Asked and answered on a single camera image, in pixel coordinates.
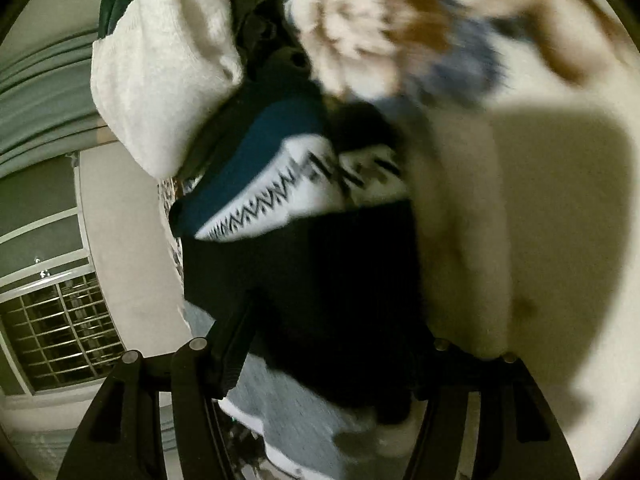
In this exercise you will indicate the black folded cloth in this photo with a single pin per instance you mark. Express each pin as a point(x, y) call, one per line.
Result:
point(260, 5)

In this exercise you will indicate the bed with floral sheet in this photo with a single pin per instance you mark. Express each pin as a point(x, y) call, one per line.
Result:
point(550, 210)

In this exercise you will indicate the window with white frame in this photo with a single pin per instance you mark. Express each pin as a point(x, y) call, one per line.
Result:
point(55, 310)

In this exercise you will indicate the striped knit sweater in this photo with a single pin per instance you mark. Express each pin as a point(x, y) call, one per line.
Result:
point(325, 285)

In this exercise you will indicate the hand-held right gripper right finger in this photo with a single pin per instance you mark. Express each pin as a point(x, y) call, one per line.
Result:
point(450, 375)

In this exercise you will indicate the white folded cloth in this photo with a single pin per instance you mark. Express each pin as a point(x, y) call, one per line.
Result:
point(165, 70)

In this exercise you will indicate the grey-green curtain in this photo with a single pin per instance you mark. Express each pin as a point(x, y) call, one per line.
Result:
point(45, 105)

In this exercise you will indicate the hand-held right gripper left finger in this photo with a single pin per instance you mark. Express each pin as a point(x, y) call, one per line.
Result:
point(230, 355)

